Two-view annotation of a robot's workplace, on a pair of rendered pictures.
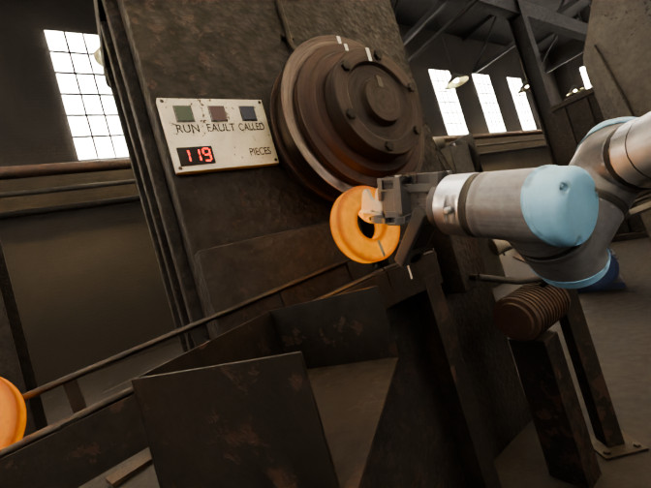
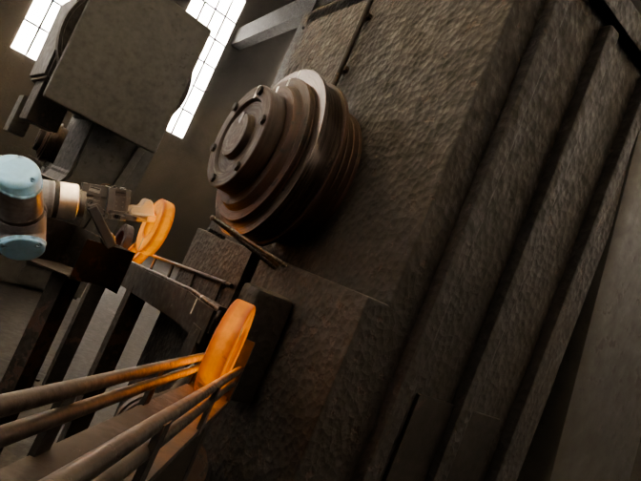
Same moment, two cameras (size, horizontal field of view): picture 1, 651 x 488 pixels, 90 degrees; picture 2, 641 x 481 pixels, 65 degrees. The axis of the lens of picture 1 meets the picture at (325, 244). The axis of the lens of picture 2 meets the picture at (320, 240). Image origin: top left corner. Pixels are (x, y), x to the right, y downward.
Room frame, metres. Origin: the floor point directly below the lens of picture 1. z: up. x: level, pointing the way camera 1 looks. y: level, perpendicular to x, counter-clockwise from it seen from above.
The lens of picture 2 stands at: (1.05, -1.48, 0.86)
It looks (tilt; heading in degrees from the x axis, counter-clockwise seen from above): 5 degrees up; 89
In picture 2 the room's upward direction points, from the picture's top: 23 degrees clockwise
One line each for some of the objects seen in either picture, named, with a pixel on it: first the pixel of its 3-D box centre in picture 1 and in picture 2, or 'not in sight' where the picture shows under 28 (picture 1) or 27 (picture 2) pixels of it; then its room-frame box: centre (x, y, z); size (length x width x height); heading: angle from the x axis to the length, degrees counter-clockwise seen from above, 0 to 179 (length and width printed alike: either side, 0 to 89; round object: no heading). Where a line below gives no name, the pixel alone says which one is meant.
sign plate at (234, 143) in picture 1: (222, 134); not in sight; (0.80, 0.17, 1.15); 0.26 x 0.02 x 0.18; 122
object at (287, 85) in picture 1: (355, 123); (275, 156); (0.89, -0.17, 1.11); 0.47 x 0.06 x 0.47; 122
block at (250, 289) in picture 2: (449, 254); (249, 343); (1.02, -0.37, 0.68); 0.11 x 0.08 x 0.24; 32
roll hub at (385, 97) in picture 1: (377, 105); (243, 138); (0.81, -0.23, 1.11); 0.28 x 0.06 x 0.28; 122
